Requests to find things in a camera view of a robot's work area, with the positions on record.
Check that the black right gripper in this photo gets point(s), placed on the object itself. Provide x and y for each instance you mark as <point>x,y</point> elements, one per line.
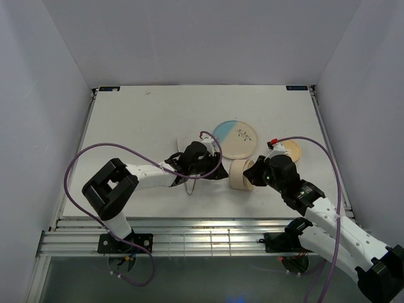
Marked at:
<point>253,173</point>

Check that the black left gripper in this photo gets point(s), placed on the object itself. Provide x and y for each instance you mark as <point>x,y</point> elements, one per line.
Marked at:
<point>214,160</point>

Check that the steel lunch bowl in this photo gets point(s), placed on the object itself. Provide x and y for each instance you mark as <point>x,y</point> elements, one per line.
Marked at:
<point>237,180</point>

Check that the stainless steel slotted tongs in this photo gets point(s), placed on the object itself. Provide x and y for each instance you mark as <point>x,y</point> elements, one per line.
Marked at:
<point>182,143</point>

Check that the wooden round lid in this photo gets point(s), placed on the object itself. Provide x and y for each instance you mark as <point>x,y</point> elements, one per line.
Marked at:
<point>293,150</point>
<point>247,176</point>

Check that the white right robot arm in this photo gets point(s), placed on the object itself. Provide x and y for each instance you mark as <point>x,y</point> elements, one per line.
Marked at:
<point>376,267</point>

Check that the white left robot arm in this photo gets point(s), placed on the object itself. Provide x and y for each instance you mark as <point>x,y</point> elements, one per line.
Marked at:
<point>111,187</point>

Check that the blue and white plate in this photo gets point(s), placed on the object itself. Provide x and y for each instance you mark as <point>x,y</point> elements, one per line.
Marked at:
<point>237,139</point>

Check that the right blue corner label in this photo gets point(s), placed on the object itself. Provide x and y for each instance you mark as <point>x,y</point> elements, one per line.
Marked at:
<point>296,88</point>

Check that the blue corner label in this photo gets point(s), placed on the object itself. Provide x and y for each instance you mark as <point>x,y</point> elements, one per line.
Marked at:
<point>296,88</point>
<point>109,88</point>

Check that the left blue corner label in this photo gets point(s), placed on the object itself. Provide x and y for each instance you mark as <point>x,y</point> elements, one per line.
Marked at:
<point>109,88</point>

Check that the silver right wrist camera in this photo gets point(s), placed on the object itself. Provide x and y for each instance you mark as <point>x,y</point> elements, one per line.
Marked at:
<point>276,148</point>

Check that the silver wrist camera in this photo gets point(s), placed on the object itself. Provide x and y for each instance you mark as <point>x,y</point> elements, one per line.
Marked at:
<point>208,142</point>
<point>276,148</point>

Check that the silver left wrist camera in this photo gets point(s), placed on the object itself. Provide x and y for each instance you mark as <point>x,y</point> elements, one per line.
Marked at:
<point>208,142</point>

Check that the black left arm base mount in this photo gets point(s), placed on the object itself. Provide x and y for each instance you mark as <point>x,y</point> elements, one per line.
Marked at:
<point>133,243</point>

